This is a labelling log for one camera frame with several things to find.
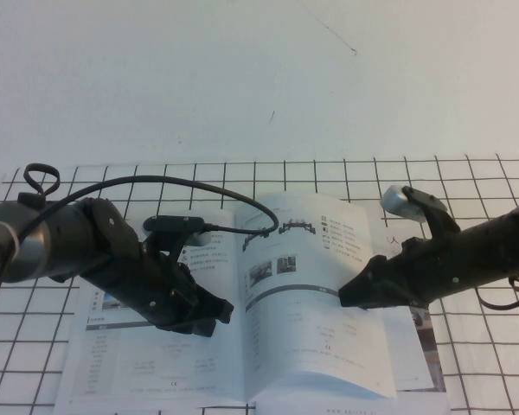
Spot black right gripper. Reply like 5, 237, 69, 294
339, 210, 519, 311

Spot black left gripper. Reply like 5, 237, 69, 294
80, 241, 235, 340

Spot white product brochure book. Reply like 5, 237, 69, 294
54, 192, 453, 415

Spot white black-grid table mat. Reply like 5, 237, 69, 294
0, 153, 519, 415

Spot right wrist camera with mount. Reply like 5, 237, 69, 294
380, 184, 462, 243

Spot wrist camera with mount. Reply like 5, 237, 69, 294
141, 214, 212, 263
380, 184, 462, 243

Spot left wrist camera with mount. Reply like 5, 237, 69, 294
141, 214, 212, 263

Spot thin dark right camera cable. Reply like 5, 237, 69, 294
477, 274, 519, 311

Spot thick black left camera cable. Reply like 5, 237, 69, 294
0, 175, 280, 360

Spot white cable tie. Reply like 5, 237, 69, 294
0, 207, 23, 263

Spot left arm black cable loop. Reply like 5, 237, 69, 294
17, 163, 61, 205

